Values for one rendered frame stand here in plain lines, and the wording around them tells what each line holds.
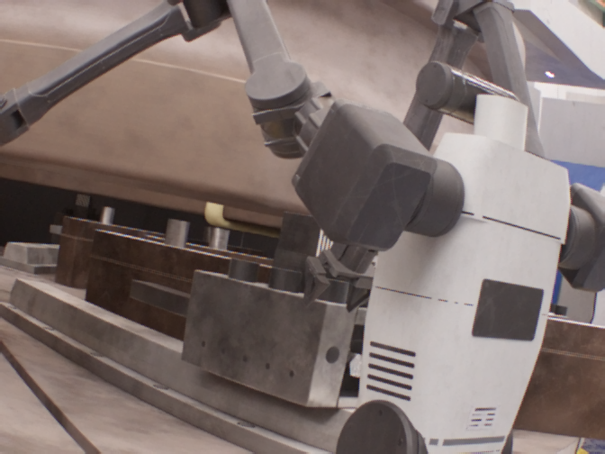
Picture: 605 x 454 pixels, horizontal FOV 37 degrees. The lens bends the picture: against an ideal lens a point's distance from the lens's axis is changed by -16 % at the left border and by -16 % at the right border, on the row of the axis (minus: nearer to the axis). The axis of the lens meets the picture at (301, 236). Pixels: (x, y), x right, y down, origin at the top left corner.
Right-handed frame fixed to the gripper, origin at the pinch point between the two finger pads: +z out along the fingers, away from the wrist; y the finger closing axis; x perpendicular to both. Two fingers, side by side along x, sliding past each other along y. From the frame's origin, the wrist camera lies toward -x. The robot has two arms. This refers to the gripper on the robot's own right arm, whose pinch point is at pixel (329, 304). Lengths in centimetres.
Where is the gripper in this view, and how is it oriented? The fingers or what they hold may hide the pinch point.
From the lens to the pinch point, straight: 191.7
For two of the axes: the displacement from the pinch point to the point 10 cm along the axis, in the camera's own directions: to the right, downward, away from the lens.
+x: 3.9, 5.8, -7.2
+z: -4.4, 8.0, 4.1
